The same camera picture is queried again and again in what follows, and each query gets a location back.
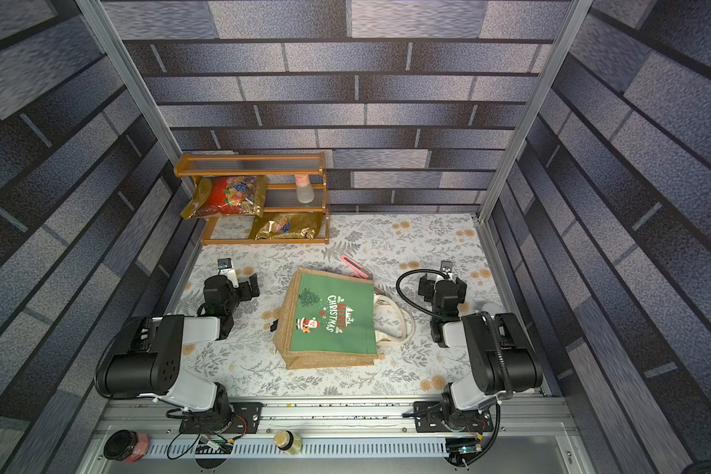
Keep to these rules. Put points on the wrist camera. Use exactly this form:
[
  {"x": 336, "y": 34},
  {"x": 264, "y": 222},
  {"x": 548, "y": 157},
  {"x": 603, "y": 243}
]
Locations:
[
  {"x": 226, "y": 269},
  {"x": 446, "y": 267}
]

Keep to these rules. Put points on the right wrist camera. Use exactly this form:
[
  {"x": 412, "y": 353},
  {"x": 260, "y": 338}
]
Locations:
[{"x": 446, "y": 267}]

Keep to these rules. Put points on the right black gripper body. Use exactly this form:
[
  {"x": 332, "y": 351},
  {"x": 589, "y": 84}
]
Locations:
[{"x": 442, "y": 281}]

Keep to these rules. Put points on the small gold lid jar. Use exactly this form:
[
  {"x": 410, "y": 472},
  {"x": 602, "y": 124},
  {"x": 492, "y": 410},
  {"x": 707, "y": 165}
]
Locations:
[{"x": 288, "y": 442}]

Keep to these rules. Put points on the black red tape roll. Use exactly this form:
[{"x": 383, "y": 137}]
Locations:
[{"x": 126, "y": 446}]

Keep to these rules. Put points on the gold candy bag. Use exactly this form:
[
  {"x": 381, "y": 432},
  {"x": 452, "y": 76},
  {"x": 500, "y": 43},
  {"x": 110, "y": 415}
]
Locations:
[{"x": 284, "y": 226}]

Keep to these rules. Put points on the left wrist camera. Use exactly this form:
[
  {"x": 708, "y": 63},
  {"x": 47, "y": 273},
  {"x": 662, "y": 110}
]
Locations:
[{"x": 226, "y": 269}]

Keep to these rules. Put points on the burlap green Christmas tote bag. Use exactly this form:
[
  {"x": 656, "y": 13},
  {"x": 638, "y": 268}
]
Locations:
[{"x": 329, "y": 321}]

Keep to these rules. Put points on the small pink capped bottle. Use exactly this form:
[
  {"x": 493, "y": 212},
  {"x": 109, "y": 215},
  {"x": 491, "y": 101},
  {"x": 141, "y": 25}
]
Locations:
[{"x": 304, "y": 189}]

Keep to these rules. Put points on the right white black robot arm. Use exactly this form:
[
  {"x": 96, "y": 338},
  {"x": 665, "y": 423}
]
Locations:
[{"x": 501, "y": 359}]

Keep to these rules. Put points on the white green round container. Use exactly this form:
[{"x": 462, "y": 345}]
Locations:
[{"x": 490, "y": 307}]

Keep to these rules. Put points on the wooden two-tier shelf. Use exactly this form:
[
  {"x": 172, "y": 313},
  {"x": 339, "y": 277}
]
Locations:
[{"x": 281, "y": 192}]

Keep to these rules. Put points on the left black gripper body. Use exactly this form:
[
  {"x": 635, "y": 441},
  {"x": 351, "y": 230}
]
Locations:
[{"x": 241, "y": 293}]

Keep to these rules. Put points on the red gold snack bag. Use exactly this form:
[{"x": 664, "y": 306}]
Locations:
[{"x": 227, "y": 195}]

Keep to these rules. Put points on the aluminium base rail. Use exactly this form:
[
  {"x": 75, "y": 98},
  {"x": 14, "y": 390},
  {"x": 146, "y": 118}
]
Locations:
[{"x": 360, "y": 435}]

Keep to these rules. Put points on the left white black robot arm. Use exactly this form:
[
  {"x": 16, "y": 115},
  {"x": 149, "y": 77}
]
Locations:
[{"x": 144, "y": 361}]

